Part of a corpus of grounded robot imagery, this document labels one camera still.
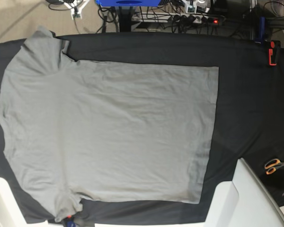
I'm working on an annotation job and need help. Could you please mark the black table cloth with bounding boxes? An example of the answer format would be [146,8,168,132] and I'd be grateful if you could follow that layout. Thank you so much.
[0,33,284,225]

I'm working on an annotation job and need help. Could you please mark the grey T-shirt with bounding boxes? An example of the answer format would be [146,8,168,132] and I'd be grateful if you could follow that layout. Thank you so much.
[0,27,219,221]

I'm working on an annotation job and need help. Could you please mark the blue plastic box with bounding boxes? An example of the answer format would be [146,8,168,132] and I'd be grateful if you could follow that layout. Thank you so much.
[96,0,161,7]

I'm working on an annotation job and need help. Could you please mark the red black clamp right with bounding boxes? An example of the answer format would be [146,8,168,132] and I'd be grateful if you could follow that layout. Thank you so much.
[266,40,281,66]

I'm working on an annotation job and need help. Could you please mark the white table frame left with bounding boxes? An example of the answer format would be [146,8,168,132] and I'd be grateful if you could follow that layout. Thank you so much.
[0,177,49,227]

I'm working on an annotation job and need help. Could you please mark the red blue clamp bottom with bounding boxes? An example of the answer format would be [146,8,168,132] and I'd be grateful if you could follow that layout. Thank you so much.
[66,215,77,227]

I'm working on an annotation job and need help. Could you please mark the white power strip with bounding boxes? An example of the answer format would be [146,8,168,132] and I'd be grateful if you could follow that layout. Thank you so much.
[132,11,226,25]

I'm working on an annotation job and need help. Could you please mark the orange handled scissors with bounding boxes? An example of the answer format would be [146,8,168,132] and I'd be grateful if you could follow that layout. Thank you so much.
[264,158,284,175]

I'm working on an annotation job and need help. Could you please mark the black stand post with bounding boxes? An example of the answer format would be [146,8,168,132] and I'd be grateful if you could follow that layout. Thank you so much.
[116,6,136,32]

